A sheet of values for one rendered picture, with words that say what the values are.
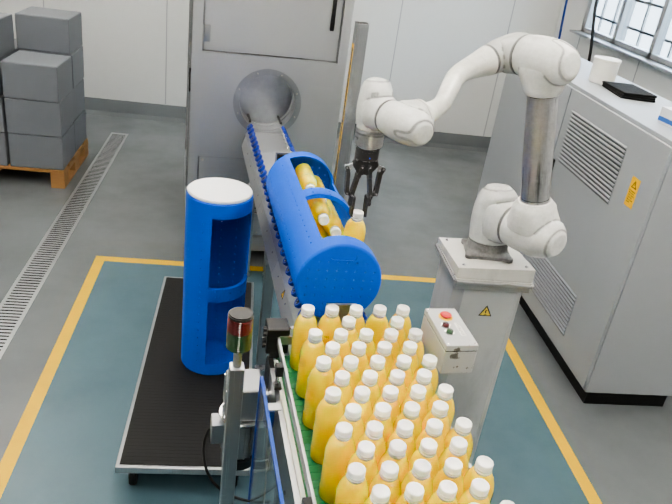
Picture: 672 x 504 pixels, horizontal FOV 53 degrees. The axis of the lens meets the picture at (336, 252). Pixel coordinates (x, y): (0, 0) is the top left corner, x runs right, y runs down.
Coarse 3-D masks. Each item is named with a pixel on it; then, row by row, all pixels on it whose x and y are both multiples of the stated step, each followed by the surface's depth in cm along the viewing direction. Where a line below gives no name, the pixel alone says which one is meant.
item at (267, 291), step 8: (264, 272) 325; (264, 280) 325; (272, 280) 325; (264, 288) 327; (272, 288) 327; (264, 296) 329; (272, 296) 330; (264, 304) 331; (264, 312) 333; (264, 320) 335; (264, 352) 344; (256, 360) 348; (264, 360) 347; (256, 368) 349; (264, 368) 350
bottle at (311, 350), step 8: (304, 344) 189; (312, 344) 188; (320, 344) 188; (304, 352) 188; (312, 352) 187; (320, 352) 188; (304, 360) 189; (312, 360) 188; (304, 368) 190; (312, 368) 189; (304, 376) 191; (296, 384) 195; (304, 384) 192; (296, 392) 195; (304, 392) 193
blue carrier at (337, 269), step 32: (288, 160) 279; (320, 160) 285; (288, 192) 256; (320, 192) 248; (288, 224) 239; (288, 256) 230; (320, 256) 212; (352, 256) 215; (320, 288) 217; (352, 288) 220
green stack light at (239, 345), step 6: (228, 336) 165; (234, 336) 164; (246, 336) 165; (228, 342) 166; (234, 342) 165; (240, 342) 165; (246, 342) 166; (228, 348) 166; (234, 348) 165; (240, 348) 165; (246, 348) 166
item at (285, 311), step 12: (264, 132) 404; (276, 132) 405; (264, 144) 384; (276, 144) 387; (264, 156) 366; (252, 168) 359; (252, 180) 350; (264, 216) 307; (264, 228) 300; (264, 240) 294; (276, 264) 268; (276, 276) 263; (276, 288) 258; (288, 312) 238; (288, 348) 227
